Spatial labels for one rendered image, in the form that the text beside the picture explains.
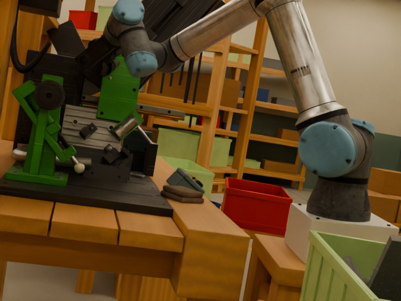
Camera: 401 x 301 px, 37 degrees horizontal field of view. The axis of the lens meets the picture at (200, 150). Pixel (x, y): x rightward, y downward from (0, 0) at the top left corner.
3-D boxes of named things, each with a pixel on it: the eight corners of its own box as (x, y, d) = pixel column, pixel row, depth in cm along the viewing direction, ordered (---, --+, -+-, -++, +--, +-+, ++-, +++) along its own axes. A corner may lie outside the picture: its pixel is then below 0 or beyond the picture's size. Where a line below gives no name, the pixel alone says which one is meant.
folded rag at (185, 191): (159, 194, 164) (160, 184, 163) (182, 195, 169) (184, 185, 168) (181, 203, 156) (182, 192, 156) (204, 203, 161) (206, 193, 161)
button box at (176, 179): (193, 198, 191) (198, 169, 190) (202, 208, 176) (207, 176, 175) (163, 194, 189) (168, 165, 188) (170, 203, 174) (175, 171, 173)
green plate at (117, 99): (130, 129, 190) (139, 65, 194) (133, 123, 182) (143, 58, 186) (94, 123, 188) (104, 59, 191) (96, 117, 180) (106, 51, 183)
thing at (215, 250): (156, 189, 276) (162, 156, 275) (239, 304, 129) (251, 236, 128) (126, 184, 273) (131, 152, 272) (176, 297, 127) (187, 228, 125)
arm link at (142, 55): (172, 68, 156) (158, 30, 158) (149, 64, 146) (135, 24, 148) (148, 81, 160) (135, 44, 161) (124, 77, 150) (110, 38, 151)
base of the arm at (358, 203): (356, 211, 152) (361, 172, 151) (380, 224, 137) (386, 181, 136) (298, 205, 150) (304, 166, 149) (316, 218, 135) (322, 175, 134)
